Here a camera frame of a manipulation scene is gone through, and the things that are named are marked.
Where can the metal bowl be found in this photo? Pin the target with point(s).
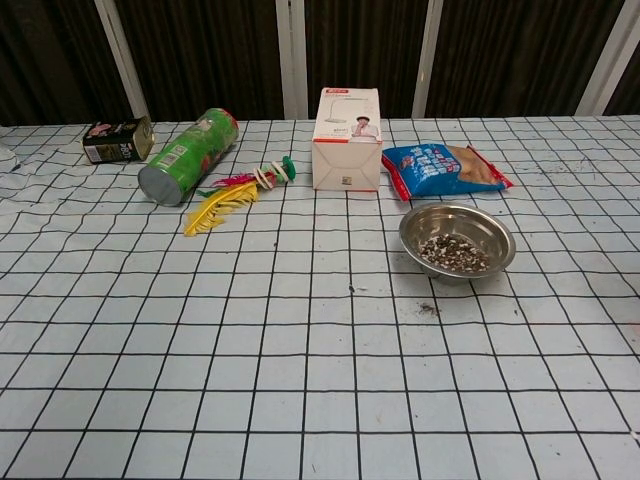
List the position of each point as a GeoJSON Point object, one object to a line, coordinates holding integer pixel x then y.
{"type": "Point", "coordinates": [425, 230]}

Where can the white lamp box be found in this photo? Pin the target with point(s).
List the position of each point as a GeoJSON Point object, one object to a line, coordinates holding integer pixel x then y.
{"type": "Point", "coordinates": [345, 165]}

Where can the colourful feather shuttlecock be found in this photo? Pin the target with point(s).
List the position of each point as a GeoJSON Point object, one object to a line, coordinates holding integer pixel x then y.
{"type": "Point", "coordinates": [225, 205]}

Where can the spilled nut crumbs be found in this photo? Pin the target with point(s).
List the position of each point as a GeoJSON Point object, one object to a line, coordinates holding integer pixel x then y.
{"type": "Point", "coordinates": [429, 308]}

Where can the blue snack bag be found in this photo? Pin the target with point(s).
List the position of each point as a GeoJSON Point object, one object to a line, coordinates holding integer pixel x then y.
{"type": "Point", "coordinates": [430, 172]}

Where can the white checkered tablecloth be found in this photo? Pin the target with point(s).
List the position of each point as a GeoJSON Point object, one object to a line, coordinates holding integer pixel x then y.
{"type": "Point", "coordinates": [250, 350]}

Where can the crushed nut pieces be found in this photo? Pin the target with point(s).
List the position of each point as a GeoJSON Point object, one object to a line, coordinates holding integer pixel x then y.
{"type": "Point", "coordinates": [452, 252]}

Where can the green chips can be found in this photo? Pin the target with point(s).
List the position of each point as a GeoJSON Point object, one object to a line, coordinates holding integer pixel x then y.
{"type": "Point", "coordinates": [190, 155]}

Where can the black luncheon meat tin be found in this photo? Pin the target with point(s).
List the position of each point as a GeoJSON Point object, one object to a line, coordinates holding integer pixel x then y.
{"type": "Point", "coordinates": [115, 145]}

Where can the white frame post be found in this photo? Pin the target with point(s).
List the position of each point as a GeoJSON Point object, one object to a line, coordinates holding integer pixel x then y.
{"type": "Point", "coordinates": [605, 60]}
{"type": "Point", "coordinates": [122, 65]}
{"type": "Point", "coordinates": [291, 60]}
{"type": "Point", "coordinates": [427, 60]}

